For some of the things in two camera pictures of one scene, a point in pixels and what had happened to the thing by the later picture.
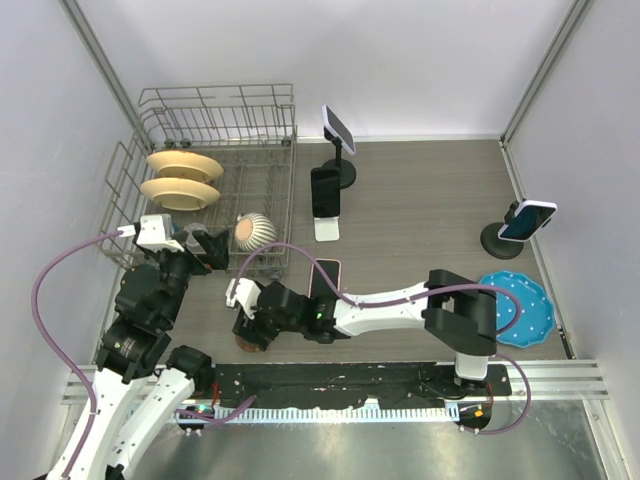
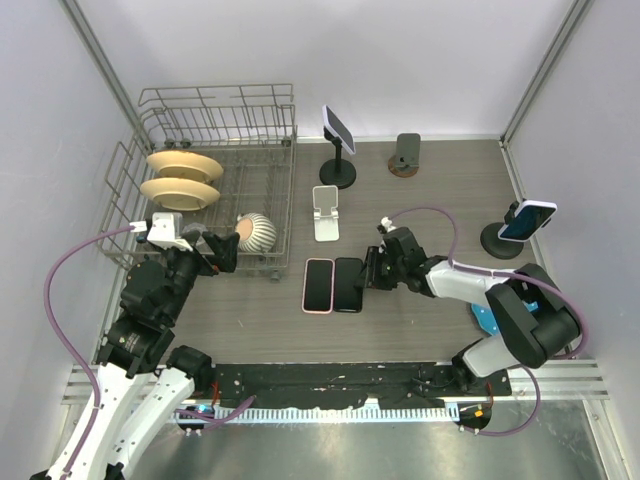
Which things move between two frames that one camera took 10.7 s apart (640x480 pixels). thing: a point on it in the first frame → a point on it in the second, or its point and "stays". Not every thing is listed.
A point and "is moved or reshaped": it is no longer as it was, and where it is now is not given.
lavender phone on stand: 334,125 stays
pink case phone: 319,285 is moved or reshaped
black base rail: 356,384 stays
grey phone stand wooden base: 246,346 → 407,160
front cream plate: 180,194 stays
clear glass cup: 192,243 stays
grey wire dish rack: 213,157 stays
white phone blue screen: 528,221 stays
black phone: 325,183 → 347,296
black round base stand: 499,247 stays
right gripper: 248,329 → 368,271
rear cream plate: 183,164 stays
